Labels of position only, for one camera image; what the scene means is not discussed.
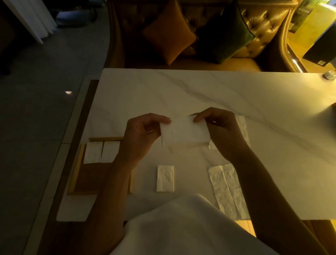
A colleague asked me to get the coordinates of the white curtain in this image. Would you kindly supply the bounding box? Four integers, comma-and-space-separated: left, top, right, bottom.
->
3, 0, 58, 44

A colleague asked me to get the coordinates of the person's white garment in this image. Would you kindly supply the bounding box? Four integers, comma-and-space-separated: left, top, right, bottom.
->
110, 194, 279, 255

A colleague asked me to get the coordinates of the wooden tray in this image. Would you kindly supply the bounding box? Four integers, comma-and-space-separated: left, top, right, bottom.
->
67, 136, 134, 195

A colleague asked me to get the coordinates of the orange cushion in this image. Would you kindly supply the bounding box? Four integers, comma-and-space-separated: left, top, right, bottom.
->
142, 0, 198, 66

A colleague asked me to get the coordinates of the dark green cushion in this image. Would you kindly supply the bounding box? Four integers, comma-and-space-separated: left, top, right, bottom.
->
195, 0, 256, 64

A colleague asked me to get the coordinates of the white unfolded paper napkin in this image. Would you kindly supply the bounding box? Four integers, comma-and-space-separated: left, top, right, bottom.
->
208, 163, 251, 221
209, 115, 251, 150

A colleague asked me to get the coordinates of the black sign board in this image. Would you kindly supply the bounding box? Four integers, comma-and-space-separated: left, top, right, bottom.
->
302, 26, 336, 67

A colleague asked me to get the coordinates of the golden tufted leather sofa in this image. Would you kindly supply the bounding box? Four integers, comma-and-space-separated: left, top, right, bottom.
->
104, 0, 302, 73

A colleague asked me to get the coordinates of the person's left hand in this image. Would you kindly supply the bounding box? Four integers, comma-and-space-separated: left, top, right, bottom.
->
115, 113, 172, 170

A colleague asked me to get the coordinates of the person's left forearm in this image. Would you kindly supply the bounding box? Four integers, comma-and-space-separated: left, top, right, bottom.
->
75, 160, 133, 255

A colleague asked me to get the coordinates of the person's right forearm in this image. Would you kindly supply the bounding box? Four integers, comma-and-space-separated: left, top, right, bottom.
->
231, 148, 330, 255

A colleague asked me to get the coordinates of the person's right hand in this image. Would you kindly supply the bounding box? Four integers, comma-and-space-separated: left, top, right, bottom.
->
193, 107, 251, 162

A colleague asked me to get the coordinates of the white paper napkin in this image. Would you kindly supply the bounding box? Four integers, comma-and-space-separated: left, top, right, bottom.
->
83, 142, 103, 164
208, 163, 251, 221
209, 115, 251, 150
156, 165, 175, 192
101, 141, 121, 163
160, 115, 211, 147

